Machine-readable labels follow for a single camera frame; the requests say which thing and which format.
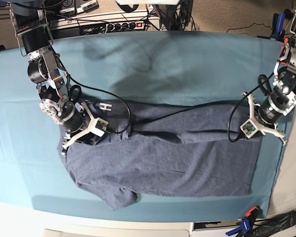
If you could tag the black plastic bag bottom right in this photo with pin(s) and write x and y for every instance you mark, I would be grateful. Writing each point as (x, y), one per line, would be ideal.
(276, 224)

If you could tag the orange black clamp upper right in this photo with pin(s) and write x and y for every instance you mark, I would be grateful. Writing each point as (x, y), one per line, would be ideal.
(284, 54)

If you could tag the blue clamp upper right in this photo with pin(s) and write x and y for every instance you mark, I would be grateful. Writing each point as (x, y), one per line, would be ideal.
(277, 27)

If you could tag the teal table cloth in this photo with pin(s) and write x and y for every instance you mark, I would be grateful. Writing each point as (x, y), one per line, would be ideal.
(179, 68)

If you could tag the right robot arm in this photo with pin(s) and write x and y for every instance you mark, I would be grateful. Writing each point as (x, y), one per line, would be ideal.
(58, 97)

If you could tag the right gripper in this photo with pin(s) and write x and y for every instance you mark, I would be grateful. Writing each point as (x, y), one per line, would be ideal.
(77, 127)

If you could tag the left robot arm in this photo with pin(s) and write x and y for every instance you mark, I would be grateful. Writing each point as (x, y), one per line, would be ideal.
(284, 83)

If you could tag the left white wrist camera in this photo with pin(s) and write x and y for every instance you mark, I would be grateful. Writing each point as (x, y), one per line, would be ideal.
(249, 129)

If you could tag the blue-grey heather T-shirt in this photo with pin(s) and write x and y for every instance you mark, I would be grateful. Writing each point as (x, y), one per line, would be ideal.
(164, 150)

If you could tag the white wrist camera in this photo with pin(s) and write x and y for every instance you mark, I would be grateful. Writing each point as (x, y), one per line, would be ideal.
(249, 129)
(98, 126)

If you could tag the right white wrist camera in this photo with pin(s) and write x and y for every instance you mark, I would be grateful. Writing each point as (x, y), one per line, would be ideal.
(98, 126)

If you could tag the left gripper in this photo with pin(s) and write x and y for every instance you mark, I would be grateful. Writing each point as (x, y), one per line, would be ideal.
(265, 115)

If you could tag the orange blue clamp bottom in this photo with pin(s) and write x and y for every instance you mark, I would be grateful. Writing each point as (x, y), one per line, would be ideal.
(246, 225)

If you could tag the white power strip red switch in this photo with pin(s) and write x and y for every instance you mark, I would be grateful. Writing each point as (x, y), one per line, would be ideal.
(133, 25)

